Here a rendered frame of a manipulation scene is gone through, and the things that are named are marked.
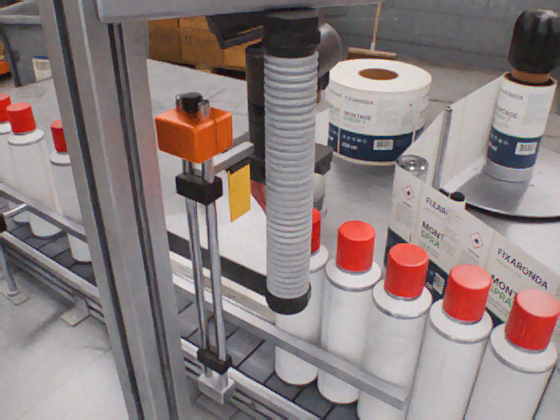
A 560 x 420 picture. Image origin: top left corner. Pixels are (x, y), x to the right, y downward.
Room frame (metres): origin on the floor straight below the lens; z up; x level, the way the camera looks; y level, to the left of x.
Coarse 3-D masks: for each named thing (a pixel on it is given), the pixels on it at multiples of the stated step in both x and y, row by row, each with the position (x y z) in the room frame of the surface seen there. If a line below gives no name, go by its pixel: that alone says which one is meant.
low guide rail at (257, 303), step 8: (0, 176) 0.83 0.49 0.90; (176, 256) 0.58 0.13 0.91; (176, 264) 0.57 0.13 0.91; (184, 264) 0.57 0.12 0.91; (184, 272) 0.56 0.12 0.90; (208, 272) 0.55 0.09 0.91; (208, 280) 0.54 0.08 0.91; (224, 280) 0.53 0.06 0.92; (208, 288) 0.54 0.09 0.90; (224, 288) 0.52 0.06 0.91; (232, 288) 0.52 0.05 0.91; (240, 288) 0.52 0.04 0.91; (232, 296) 0.52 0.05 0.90; (240, 296) 0.51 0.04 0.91; (248, 296) 0.50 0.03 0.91; (256, 296) 0.50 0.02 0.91; (240, 304) 0.51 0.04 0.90; (248, 304) 0.50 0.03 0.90; (256, 304) 0.49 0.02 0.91; (264, 304) 0.49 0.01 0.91; (256, 312) 0.49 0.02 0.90; (264, 312) 0.49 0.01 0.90; (272, 312) 0.48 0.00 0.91; (272, 320) 0.48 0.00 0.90
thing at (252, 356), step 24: (24, 240) 0.67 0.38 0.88; (48, 240) 0.67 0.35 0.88; (72, 264) 0.61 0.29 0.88; (192, 312) 0.51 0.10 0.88; (192, 336) 0.47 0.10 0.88; (240, 336) 0.47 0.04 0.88; (240, 360) 0.43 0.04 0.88; (264, 360) 0.43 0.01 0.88; (264, 384) 0.40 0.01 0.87; (312, 384) 0.40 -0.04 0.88; (312, 408) 0.37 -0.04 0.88; (336, 408) 0.37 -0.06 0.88
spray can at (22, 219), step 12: (0, 96) 0.74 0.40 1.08; (0, 108) 0.72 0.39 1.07; (0, 120) 0.72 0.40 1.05; (0, 132) 0.71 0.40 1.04; (0, 144) 0.71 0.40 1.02; (0, 156) 0.71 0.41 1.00; (0, 168) 0.71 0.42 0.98; (12, 168) 0.71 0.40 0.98; (12, 180) 0.71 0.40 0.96; (12, 204) 0.71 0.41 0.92; (24, 216) 0.71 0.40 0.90
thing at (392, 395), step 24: (0, 192) 0.68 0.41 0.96; (48, 216) 0.61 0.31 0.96; (192, 288) 0.46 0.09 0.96; (240, 312) 0.42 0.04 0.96; (264, 336) 0.40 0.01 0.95; (288, 336) 0.39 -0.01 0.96; (312, 360) 0.36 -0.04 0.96; (336, 360) 0.36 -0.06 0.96; (360, 384) 0.33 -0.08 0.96; (384, 384) 0.33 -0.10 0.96
